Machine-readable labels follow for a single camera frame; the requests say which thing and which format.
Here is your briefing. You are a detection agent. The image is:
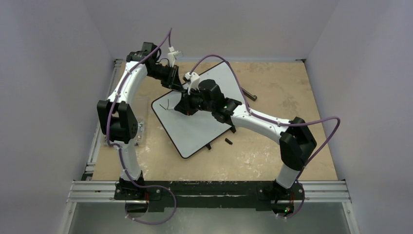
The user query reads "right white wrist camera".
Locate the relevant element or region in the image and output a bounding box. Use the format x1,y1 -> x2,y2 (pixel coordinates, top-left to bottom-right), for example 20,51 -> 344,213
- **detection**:
184,72 -> 200,95

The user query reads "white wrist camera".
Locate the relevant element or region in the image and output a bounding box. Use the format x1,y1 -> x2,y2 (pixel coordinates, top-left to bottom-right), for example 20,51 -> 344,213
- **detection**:
167,46 -> 183,67
184,72 -> 200,95

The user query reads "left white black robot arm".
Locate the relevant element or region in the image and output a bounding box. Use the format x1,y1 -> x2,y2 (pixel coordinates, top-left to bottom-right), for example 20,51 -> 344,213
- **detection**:
97,42 -> 183,199

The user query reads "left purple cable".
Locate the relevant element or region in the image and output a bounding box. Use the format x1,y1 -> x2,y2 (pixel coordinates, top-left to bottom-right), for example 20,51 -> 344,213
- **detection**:
105,27 -> 177,226

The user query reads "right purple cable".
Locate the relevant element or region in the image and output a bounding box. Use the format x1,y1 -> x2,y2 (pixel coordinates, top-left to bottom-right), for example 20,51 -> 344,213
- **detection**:
189,54 -> 341,220

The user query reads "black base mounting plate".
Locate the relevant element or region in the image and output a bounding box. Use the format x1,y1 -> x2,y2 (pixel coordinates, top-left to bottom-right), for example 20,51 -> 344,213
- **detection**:
114,179 -> 305,215

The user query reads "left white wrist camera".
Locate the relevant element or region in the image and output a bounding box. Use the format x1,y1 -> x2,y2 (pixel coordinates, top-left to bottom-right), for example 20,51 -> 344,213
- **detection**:
167,46 -> 183,67

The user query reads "purple cable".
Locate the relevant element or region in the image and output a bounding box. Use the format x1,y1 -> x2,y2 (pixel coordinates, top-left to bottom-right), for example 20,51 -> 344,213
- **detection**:
105,27 -> 177,226
189,54 -> 341,220

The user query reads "whiteboard metal stand handle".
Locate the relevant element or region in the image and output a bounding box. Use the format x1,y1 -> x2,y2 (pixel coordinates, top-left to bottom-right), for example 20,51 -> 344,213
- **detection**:
242,88 -> 258,101

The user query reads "clear plastic screw box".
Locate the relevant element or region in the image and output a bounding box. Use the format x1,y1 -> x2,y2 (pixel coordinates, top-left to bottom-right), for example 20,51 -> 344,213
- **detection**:
134,108 -> 148,146

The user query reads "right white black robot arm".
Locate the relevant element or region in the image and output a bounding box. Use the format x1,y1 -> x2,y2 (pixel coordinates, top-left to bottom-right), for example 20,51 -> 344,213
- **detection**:
174,79 -> 317,198

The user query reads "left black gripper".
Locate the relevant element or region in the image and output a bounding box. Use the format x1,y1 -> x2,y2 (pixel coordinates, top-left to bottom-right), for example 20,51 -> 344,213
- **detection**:
148,64 -> 183,93

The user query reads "white whiteboard black frame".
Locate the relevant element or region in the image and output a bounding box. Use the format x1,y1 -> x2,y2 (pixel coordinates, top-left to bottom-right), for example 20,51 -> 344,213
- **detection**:
151,61 -> 246,159

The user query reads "black marker cap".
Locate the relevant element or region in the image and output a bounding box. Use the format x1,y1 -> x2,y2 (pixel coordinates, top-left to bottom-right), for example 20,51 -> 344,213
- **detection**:
225,138 -> 233,145

